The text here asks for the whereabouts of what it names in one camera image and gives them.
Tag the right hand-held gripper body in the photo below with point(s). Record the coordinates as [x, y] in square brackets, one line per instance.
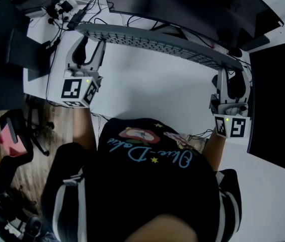
[233, 128]

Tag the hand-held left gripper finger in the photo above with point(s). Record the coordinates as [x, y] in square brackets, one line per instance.
[100, 54]
[70, 54]

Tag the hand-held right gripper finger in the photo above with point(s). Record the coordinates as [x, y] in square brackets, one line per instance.
[247, 89]
[222, 84]

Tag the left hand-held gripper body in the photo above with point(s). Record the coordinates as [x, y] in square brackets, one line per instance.
[80, 72]

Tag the grey keyboard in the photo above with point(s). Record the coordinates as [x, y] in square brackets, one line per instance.
[157, 43]

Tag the person's left forearm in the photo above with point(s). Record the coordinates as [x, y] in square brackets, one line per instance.
[84, 130]

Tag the person's right forearm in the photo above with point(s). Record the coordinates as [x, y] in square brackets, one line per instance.
[214, 152]

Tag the black mouse pad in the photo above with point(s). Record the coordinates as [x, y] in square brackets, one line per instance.
[276, 105]

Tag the black flat stand base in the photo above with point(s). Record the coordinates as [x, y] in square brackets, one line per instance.
[36, 59]

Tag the black computer mouse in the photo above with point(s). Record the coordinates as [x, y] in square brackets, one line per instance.
[235, 52]

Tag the black adapter hub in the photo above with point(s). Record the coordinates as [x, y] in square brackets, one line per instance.
[77, 17]

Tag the white power strip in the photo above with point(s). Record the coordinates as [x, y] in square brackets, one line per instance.
[65, 6]

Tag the black chair star base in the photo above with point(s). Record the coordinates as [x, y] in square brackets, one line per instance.
[38, 135]

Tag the black computer monitor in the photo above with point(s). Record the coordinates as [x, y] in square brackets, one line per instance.
[182, 1]

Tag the person's black printed t-shirt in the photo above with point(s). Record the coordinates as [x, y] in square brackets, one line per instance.
[145, 180]

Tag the person's black white-striped trousers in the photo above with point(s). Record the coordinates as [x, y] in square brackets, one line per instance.
[62, 185]

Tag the black office chair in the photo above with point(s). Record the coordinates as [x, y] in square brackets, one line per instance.
[9, 165]

